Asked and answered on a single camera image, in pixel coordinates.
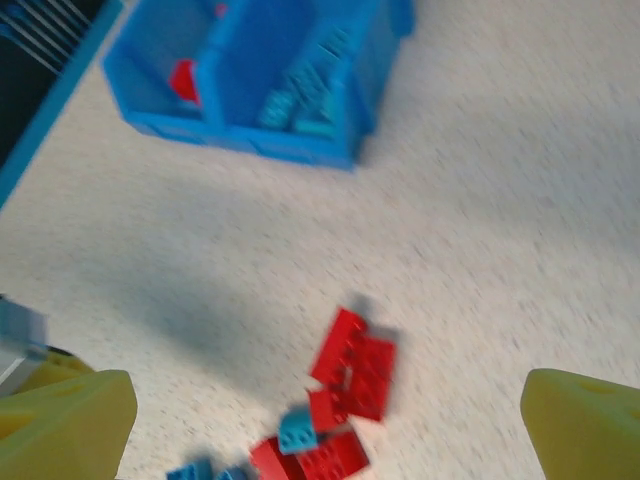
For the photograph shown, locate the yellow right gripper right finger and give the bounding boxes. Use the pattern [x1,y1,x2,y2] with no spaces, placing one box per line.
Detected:
[520,368,640,480]

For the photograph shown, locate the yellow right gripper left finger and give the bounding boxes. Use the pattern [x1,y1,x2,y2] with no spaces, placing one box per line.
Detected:
[0,369,139,480]

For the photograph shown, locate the red hollow-underside long lego brick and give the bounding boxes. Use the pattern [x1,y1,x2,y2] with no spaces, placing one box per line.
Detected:
[342,335,397,422]

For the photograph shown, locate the blue small curved lego brick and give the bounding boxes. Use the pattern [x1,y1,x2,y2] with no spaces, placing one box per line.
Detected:
[277,406,320,455]

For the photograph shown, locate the red hollow long lego brick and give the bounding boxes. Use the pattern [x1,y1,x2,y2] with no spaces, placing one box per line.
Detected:
[248,431,372,480]

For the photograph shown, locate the red studded long lego brick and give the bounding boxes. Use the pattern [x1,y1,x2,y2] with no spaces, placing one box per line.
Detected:
[309,306,374,396]

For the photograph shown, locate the red small square lego brick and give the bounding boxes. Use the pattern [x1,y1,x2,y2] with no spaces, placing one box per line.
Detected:
[305,388,352,432]

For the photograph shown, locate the blue plastic bin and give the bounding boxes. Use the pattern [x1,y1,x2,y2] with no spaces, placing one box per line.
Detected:
[207,0,417,173]
[101,0,224,137]

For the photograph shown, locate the grey ribbed background object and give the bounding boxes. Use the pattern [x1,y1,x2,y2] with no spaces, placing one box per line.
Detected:
[0,0,94,74]

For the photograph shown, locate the blue smooth-sided lego brick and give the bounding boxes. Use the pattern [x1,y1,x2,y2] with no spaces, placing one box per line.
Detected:
[292,115,337,139]

